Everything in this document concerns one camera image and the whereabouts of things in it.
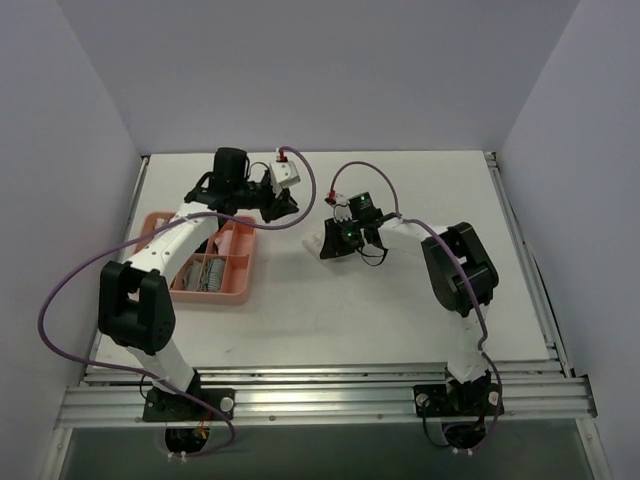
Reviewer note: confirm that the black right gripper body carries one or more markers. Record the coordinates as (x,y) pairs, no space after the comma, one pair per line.
(336,242)

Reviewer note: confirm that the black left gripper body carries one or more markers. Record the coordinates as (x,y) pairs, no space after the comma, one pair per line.
(273,201)

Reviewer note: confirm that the white underwear with pink trim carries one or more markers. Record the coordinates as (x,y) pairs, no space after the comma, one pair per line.
(314,241)

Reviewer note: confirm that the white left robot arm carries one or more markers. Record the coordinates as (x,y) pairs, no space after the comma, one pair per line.
(136,310)

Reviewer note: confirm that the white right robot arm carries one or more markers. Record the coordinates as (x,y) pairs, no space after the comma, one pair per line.
(462,276)

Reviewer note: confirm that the pink rolled cloth in tray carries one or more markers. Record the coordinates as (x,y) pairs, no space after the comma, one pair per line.
(221,242)

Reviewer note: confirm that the pink plastic organizer tray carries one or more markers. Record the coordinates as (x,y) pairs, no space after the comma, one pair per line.
(237,275)

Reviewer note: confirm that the grey rolled cloth in tray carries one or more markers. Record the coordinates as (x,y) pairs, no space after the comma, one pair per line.
(205,275)

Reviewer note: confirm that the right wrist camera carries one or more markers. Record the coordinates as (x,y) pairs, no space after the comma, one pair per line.
(340,207)

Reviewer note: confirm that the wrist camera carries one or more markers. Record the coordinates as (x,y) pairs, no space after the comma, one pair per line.
(283,173)
(340,207)

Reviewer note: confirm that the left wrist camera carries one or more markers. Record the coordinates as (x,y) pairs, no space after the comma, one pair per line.
(283,173)

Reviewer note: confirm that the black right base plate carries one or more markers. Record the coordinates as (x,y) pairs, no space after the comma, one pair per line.
(452,399)

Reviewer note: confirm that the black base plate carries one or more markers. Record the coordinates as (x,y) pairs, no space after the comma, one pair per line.
(452,399)
(162,407)

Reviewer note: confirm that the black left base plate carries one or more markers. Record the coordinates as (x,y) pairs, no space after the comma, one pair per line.
(162,407)

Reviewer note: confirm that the aluminium frame rail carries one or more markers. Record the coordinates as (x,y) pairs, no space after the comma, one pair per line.
(533,397)

